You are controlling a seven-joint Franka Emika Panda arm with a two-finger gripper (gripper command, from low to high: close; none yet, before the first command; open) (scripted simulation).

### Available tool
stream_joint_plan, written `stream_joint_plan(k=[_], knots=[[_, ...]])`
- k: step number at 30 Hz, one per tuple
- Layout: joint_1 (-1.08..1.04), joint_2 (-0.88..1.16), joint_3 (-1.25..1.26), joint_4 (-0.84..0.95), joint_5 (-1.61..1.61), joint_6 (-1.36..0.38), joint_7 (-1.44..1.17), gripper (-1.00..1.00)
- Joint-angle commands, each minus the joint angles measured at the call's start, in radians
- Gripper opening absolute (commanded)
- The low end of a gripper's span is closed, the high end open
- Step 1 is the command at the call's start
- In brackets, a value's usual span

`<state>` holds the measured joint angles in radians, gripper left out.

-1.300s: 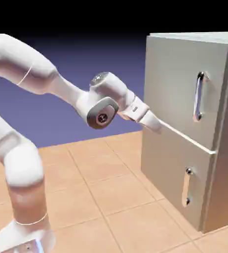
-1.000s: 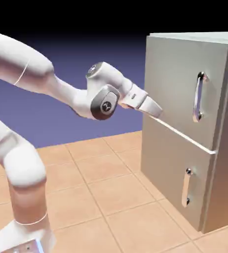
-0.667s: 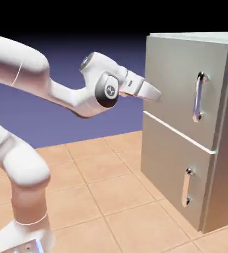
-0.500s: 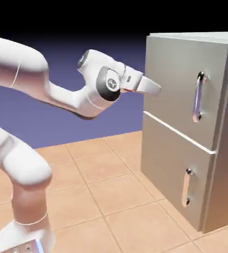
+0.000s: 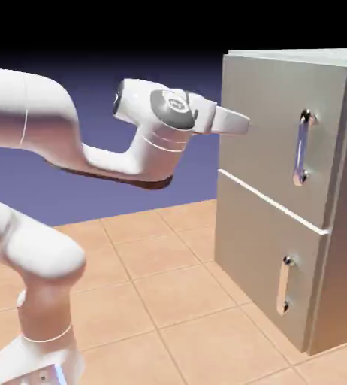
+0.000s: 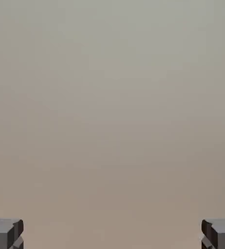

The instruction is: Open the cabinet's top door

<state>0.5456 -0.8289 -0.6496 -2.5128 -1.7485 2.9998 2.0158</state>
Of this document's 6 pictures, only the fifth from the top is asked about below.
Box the shiny violet-tinted door handle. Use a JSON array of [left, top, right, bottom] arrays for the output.
[[292, 108, 318, 187]]

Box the shiny tan-tinted door handle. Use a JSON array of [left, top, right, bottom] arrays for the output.
[[276, 255, 297, 316]]

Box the grey metal cabinet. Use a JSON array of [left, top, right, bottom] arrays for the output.
[[214, 47, 347, 356]]

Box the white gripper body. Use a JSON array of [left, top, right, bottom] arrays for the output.
[[208, 105, 252, 136]]

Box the large grey cabinet door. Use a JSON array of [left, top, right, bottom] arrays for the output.
[[217, 53, 347, 231]]

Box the small grey cabinet door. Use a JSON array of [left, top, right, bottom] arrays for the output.
[[214, 173, 330, 353]]

